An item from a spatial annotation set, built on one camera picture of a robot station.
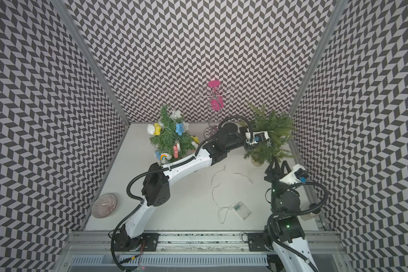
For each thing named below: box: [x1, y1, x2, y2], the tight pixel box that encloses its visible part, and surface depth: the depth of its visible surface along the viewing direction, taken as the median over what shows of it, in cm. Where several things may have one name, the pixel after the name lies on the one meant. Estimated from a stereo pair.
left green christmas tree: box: [149, 104, 196, 159], surface depth 77 cm
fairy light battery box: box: [233, 200, 253, 221], surface depth 84 cm
